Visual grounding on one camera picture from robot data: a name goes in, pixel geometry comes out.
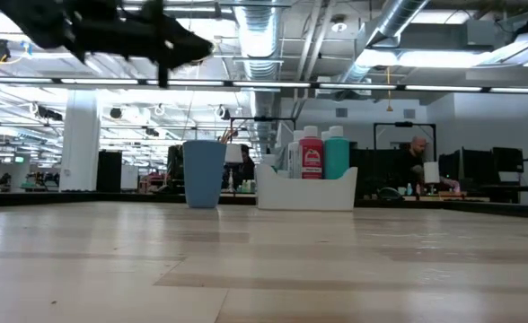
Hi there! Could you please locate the large red paint bottle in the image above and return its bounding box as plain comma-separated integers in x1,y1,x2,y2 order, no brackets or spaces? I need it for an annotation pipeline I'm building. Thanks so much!
298,125,325,180

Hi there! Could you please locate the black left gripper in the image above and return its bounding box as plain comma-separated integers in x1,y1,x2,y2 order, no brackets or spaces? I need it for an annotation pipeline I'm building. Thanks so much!
0,0,215,71

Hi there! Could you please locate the silver ventilation duct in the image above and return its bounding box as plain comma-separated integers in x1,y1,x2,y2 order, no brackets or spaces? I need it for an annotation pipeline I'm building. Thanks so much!
233,0,286,82
342,0,431,86

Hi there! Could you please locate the yellow hanging cord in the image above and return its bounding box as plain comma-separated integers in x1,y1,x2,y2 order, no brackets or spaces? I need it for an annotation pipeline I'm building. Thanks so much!
383,65,394,113

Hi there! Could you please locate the blue plastic cup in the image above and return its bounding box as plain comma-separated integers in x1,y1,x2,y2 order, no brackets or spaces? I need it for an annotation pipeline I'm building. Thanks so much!
181,139,227,209

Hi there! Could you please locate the person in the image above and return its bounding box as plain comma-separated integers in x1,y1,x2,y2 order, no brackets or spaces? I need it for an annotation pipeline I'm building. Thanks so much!
396,135,458,198
235,144,256,189

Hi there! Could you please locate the white lampshade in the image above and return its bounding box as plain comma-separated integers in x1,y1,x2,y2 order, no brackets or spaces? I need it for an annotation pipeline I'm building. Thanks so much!
224,143,244,164

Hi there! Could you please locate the large teal paint bottle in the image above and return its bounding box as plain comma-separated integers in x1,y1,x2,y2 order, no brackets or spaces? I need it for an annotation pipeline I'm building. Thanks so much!
323,125,351,180

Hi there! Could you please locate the black aluminium table frame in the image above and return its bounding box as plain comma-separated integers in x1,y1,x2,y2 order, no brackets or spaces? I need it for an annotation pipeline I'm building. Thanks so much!
0,190,528,221

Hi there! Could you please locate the tall black cabinet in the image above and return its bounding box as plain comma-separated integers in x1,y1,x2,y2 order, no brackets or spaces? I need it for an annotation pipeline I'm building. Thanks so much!
95,149,123,194

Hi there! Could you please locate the black monitor bank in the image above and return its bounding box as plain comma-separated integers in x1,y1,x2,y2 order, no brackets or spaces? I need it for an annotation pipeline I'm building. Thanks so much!
437,146,526,192

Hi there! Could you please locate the black robot station frame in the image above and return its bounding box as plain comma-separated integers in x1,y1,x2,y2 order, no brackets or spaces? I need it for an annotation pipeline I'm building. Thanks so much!
373,120,439,198

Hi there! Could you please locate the long ceiling light bar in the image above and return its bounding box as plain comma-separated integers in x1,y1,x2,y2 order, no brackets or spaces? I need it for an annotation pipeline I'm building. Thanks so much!
0,75,528,95

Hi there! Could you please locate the white plastic bin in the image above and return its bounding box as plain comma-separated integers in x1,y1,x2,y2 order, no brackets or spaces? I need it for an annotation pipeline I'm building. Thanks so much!
254,163,359,213

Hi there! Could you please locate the large white paint bottle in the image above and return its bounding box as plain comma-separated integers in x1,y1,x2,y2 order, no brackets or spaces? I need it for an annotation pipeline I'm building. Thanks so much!
287,129,302,179

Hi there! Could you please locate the white building column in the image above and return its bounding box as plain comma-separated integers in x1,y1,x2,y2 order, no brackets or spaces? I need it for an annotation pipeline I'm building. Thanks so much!
58,89,102,193

